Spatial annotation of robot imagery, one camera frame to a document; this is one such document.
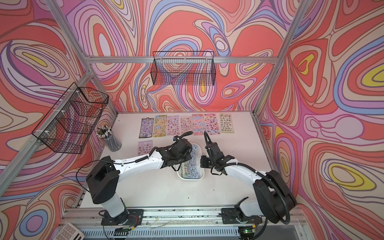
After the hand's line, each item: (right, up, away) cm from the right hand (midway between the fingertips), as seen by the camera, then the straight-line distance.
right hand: (203, 165), depth 88 cm
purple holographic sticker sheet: (-40, +20, +20) cm, 49 cm away
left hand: (-6, +6, -3) cm, 9 cm away
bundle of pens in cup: (-59, +20, 0) cm, 62 cm away
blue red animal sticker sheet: (-1, +25, +24) cm, 35 cm away
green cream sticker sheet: (+20, +26, +25) cm, 41 cm away
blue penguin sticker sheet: (-8, -1, -3) cm, 8 cm away
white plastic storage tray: (-1, -3, -1) cm, 3 cm away
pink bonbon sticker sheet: (-11, +24, +23) cm, 35 cm away
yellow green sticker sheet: (-31, +24, +23) cm, 45 cm away
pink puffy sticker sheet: (-21, +24, +23) cm, 40 cm away
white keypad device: (-63, -26, -20) cm, 71 cm away
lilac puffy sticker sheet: (-39, +9, +11) cm, 41 cm away
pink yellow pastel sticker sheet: (+8, +25, +24) cm, 36 cm away
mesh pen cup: (-57, +13, +5) cm, 58 cm away
